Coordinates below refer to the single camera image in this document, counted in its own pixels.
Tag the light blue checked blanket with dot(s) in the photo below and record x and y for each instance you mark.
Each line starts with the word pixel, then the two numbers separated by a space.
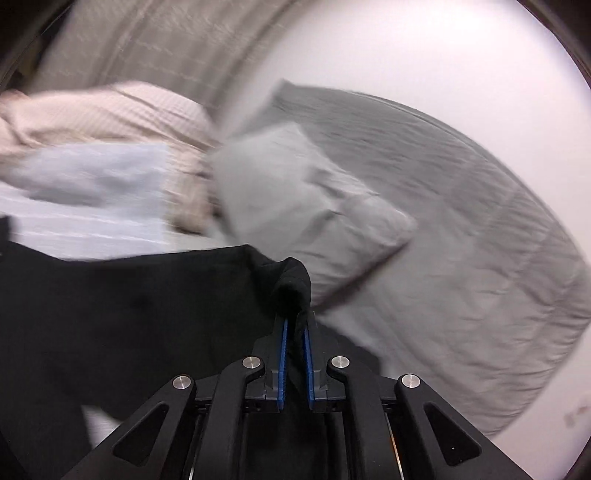
pixel 92 221

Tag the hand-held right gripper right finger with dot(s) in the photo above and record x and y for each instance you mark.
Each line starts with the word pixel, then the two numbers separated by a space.
pixel 308 360

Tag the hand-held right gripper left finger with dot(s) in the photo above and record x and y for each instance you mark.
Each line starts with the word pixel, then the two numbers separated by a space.
pixel 283 360

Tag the beige striped duvet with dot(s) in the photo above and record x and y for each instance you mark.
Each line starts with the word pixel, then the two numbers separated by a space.
pixel 115 110

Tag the grey pillow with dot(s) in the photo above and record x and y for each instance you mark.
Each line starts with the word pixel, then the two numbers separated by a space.
pixel 295 198

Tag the black garment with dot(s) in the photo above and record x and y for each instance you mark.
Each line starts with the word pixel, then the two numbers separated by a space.
pixel 138 314

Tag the beige dotted curtain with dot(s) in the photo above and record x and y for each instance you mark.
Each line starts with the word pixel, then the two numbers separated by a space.
pixel 161 41

